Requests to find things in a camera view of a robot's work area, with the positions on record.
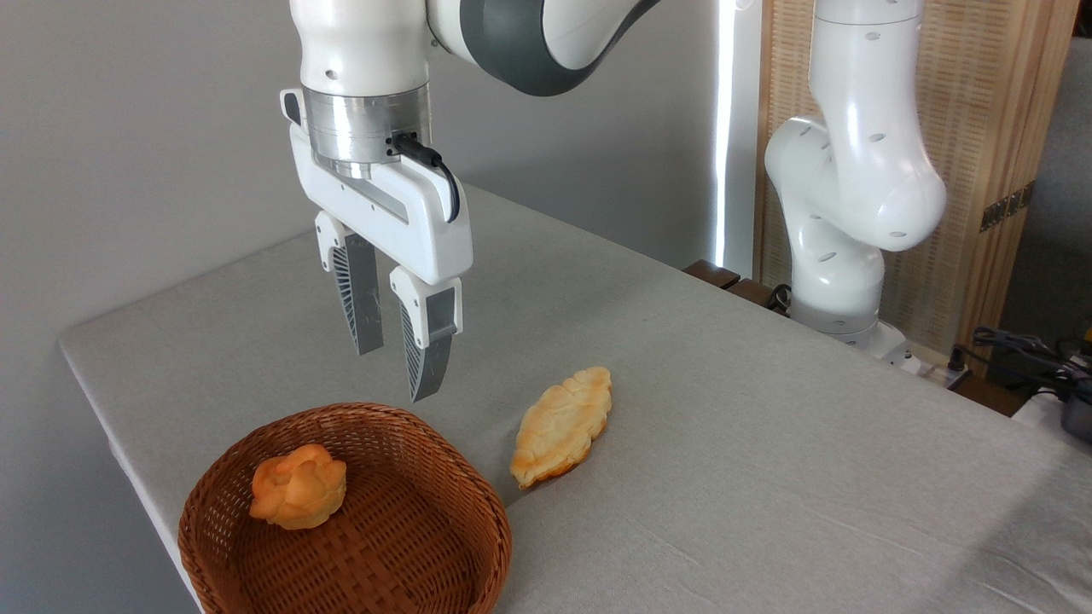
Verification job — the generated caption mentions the long leaf-shaped bread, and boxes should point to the long leaf-shaped bread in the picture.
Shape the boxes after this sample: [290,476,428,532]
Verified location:
[509,367,613,490]

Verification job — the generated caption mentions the grey tablecloth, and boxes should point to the grey tablecloth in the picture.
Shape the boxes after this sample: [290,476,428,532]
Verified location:
[58,183,1092,614]

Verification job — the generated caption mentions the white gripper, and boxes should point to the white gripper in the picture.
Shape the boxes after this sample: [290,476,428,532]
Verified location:
[281,88,474,403]

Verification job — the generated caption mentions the dark brown wooden block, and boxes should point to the dark brown wooden block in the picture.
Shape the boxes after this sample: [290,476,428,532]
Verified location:
[725,278,791,316]
[682,259,741,291]

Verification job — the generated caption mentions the dark metal screen hinge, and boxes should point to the dark metal screen hinge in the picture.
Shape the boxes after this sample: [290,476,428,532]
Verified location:
[979,181,1036,233]

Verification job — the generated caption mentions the dark grey device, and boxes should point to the dark grey device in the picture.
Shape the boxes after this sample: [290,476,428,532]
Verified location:
[1060,394,1092,443]

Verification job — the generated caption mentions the round golden bread roll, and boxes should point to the round golden bread roll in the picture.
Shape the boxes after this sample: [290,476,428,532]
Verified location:
[249,443,348,531]

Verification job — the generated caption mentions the black cable bundle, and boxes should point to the black cable bundle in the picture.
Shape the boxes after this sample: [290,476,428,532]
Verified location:
[949,327,1092,395]

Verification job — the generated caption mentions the wooden slatted folding screen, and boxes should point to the wooden slatted folding screen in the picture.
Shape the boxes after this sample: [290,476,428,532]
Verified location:
[755,0,1081,369]

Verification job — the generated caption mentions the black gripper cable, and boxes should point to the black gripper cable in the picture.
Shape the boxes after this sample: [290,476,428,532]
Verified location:
[391,132,462,224]

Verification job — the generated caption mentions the brown wicker basket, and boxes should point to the brown wicker basket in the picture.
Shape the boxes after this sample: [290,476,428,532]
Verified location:
[177,403,514,614]

